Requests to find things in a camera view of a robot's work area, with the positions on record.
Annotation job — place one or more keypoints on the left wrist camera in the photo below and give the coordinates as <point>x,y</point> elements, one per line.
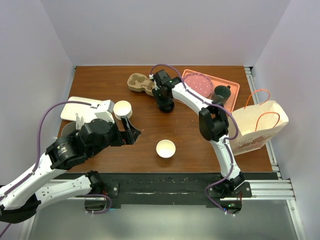
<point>104,111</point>

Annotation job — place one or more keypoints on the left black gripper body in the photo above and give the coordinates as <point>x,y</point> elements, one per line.
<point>113,138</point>

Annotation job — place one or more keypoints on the black cup lid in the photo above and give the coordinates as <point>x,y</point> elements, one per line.
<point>167,108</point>

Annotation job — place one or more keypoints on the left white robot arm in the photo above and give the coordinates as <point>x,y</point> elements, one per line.
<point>23,197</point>

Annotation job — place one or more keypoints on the pink dotted plate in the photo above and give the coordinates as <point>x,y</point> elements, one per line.
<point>200,83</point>

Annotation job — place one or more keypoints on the pink plastic tray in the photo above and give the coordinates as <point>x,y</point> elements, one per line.
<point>235,88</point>

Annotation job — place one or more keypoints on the grey holder cup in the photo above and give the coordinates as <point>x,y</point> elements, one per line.
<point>69,129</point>

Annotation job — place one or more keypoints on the aluminium frame rails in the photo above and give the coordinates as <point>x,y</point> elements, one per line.
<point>270,214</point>

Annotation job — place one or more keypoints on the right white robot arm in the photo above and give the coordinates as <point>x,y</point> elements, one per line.
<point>212,120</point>

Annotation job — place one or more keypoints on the white rectangular plate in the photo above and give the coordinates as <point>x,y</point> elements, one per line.
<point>72,110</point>

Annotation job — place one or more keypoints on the stack of paper cups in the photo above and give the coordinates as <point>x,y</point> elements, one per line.
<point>122,109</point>

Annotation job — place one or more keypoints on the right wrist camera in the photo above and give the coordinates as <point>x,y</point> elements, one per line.
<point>161,77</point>

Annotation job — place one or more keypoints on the brown paper cup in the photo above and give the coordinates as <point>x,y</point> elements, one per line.
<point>165,148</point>

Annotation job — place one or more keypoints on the cardboard cup carrier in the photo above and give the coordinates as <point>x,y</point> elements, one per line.
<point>140,83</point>

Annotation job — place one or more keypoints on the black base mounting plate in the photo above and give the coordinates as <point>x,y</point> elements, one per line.
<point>176,189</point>

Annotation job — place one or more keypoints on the paper bag orange handles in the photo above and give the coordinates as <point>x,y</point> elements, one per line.
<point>256,124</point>

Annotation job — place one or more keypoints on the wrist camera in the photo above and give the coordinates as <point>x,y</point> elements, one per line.
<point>161,77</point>
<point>104,111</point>

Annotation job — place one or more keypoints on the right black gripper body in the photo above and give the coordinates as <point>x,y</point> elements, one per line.
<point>159,96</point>

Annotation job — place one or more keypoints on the dark green mug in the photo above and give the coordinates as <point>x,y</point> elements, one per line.
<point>221,94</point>

